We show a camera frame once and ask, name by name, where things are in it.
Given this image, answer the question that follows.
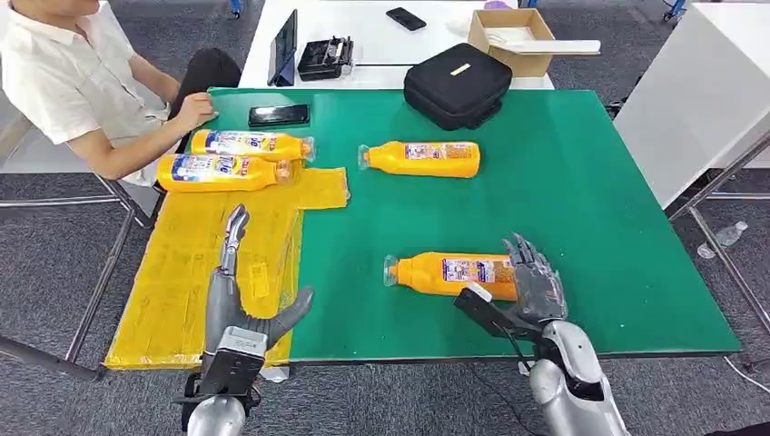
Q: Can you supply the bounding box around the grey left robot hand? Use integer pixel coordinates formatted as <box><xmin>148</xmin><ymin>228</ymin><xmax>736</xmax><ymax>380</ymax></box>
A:
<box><xmin>202</xmin><ymin>203</ymin><xmax>315</xmax><ymax>356</ymax></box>

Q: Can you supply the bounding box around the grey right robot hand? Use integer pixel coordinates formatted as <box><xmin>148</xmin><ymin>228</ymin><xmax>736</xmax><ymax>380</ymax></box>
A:
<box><xmin>502</xmin><ymin>233</ymin><xmax>569</xmax><ymax>331</ymax></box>

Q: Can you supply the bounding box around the orange drink bottle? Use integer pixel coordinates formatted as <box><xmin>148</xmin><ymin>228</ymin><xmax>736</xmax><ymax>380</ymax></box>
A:
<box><xmin>382</xmin><ymin>251</ymin><xmax>519</xmax><ymax>302</ymax></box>
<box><xmin>190</xmin><ymin>128</ymin><xmax>316</xmax><ymax>164</ymax></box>
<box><xmin>358</xmin><ymin>140</ymin><xmax>482</xmax><ymax>179</ymax></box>
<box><xmin>156</xmin><ymin>153</ymin><xmax>294</xmax><ymax>193</ymax></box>

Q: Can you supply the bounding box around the yellow sheet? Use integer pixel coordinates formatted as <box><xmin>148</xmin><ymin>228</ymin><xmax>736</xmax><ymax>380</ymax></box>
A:
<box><xmin>103</xmin><ymin>157</ymin><xmax>351</xmax><ymax>370</ymax></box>

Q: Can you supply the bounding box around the green table mat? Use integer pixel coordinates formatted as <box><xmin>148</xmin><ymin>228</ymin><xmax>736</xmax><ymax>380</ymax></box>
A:
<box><xmin>180</xmin><ymin>87</ymin><xmax>742</xmax><ymax>365</ymax></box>

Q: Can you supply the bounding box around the person's hand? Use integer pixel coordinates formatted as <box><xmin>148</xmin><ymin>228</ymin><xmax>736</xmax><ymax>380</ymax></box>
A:
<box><xmin>171</xmin><ymin>91</ymin><xmax>219</xmax><ymax>133</ymax></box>

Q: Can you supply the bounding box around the black smartphone with glossy screen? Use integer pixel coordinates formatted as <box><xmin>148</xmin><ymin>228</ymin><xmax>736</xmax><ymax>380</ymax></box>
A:
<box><xmin>247</xmin><ymin>104</ymin><xmax>311</xmax><ymax>128</ymax></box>

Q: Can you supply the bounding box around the clear plastic bottle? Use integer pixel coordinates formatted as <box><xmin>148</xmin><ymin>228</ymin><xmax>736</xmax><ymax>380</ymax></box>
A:
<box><xmin>696</xmin><ymin>220</ymin><xmax>749</xmax><ymax>260</ymax></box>

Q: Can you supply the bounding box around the black carrying case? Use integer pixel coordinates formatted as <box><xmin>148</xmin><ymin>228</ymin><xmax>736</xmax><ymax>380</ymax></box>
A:
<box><xmin>402</xmin><ymin>42</ymin><xmax>514</xmax><ymax>132</ymax></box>

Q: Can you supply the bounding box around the open cardboard box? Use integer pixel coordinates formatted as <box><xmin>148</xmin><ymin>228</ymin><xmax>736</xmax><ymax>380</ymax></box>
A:
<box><xmin>467</xmin><ymin>7</ymin><xmax>556</xmax><ymax>78</ymax></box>

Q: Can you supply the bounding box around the white flat strip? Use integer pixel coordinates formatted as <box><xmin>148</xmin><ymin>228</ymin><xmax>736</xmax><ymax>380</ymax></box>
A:
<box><xmin>508</xmin><ymin>38</ymin><xmax>602</xmax><ymax>58</ymax></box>

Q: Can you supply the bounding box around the pale grey table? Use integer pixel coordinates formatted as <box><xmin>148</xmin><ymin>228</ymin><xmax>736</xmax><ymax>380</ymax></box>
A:
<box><xmin>612</xmin><ymin>1</ymin><xmax>770</xmax><ymax>338</ymax></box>

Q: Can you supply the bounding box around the dark upright tablet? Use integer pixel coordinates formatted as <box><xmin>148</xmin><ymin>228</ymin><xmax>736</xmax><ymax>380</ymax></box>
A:
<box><xmin>267</xmin><ymin>8</ymin><xmax>299</xmax><ymax>88</ymax></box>

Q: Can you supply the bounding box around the black device tray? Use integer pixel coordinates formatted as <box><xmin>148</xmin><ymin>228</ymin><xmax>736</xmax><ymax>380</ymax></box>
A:
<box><xmin>297</xmin><ymin>35</ymin><xmax>355</xmax><ymax>83</ymax></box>

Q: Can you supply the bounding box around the small black matte phone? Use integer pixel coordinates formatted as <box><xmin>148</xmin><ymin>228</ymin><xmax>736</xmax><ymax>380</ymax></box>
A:
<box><xmin>385</xmin><ymin>6</ymin><xmax>428</xmax><ymax>32</ymax></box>

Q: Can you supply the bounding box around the white table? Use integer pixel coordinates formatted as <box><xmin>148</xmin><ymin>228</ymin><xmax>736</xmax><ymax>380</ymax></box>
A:
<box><xmin>238</xmin><ymin>0</ymin><xmax>555</xmax><ymax>92</ymax></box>

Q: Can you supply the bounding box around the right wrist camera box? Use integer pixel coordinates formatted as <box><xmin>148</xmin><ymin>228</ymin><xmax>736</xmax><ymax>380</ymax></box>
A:
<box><xmin>452</xmin><ymin>281</ymin><xmax>543</xmax><ymax>344</ymax></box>

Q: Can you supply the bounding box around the steel frame table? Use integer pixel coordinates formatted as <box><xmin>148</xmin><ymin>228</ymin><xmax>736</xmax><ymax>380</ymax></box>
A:
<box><xmin>0</xmin><ymin>111</ymin><xmax>159</xmax><ymax>383</ymax></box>

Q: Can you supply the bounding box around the white floor cable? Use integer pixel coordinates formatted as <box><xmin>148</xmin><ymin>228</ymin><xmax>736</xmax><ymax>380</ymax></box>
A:
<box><xmin>721</xmin><ymin>356</ymin><xmax>770</xmax><ymax>395</ymax></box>

